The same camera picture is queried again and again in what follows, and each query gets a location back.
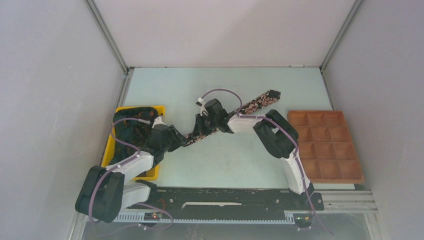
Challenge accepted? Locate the brown compartment tray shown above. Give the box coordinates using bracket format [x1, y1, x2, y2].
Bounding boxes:
[287, 110, 365, 184]

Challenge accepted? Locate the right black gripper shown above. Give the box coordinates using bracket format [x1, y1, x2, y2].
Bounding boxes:
[191, 113, 219, 138]

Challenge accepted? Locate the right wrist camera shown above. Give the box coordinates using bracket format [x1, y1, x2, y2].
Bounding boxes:
[204, 98, 228, 121]

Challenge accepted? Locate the pile of dark ties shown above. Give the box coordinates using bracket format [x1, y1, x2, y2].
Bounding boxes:
[109, 106, 160, 165]

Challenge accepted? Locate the aluminium frame rail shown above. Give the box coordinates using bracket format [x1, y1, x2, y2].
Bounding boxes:
[76, 189, 379, 215]

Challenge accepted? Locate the pink rose floral tie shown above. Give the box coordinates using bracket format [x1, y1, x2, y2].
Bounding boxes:
[183, 89, 281, 147]

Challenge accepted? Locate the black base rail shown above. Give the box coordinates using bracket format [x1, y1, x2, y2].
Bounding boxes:
[146, 187, 325, 222]

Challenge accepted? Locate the white slotted cable duct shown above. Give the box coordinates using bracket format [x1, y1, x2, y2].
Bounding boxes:
[114, 211, 296, 225]

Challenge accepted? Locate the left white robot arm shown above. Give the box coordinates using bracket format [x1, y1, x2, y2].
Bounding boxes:
[74, 123, 187, 223]

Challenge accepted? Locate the yellow plastic bin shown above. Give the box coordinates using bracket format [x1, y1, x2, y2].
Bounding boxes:
[101, 105, 166, 181]

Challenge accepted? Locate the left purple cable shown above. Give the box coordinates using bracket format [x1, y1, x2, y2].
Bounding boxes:
[87, 117, 175, 231]

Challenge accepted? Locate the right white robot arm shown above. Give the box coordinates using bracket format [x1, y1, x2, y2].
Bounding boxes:
[193, 109, 313, 209]

